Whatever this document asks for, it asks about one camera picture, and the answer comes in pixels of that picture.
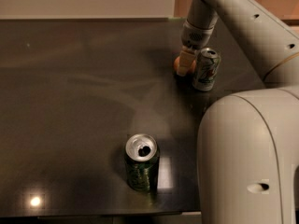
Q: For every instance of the orange fruit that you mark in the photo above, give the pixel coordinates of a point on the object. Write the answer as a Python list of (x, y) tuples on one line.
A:
[(184, 66)]

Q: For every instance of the white 7up can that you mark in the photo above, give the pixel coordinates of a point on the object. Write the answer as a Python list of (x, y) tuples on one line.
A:
[(206, 67)]

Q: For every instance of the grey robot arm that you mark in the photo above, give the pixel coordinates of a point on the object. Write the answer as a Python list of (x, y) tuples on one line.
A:
[(248, 142)]

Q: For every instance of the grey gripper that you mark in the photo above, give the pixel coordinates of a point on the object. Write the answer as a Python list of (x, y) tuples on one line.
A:
[(193, 37)]

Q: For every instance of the dark green soda can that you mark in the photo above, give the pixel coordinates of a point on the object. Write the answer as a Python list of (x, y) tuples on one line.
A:
[(142, 156)]

